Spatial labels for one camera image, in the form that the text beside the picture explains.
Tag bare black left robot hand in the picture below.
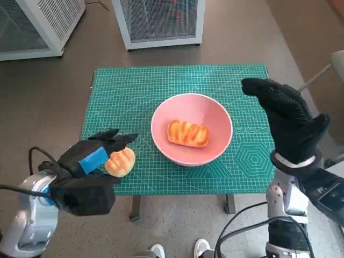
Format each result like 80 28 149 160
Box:
57 128 139 186

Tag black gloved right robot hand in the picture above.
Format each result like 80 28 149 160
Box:
241 77 331 164

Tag round toy bread roll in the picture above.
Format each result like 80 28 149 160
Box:
104 147 136 178

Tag pink bowl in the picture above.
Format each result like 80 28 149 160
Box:
150 94 234 167

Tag long toy bread loaf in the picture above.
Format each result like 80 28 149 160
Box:
167 119 210 148

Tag beige chair with metal legs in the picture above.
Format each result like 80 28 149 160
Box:
297 49 344 169

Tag white desk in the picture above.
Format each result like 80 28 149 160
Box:
324 161 344 177

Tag metal table leg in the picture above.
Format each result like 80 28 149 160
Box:
128 195 142 221
223 193 237 215

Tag green cutting mat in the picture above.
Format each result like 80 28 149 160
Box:
80 63 277 196

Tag white shoe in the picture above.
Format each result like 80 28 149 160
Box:
150 243 166 258
193 238 212 258

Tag wide white mesh cabinet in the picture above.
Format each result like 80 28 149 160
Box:
0 0 87 61

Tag narrow white mesh cabinet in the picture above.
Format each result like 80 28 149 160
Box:
112 0 206 51

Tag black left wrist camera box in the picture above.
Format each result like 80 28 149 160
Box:
49 176 117 217

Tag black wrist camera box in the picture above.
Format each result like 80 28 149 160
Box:
295 168 344 232
49 176 117 217

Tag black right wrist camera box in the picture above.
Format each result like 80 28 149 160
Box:
295 168 344 232

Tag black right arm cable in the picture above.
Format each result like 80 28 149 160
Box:
216 216 314 258
212 201 268 258

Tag thin black floor cable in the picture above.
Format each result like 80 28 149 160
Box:
86 0 109 12

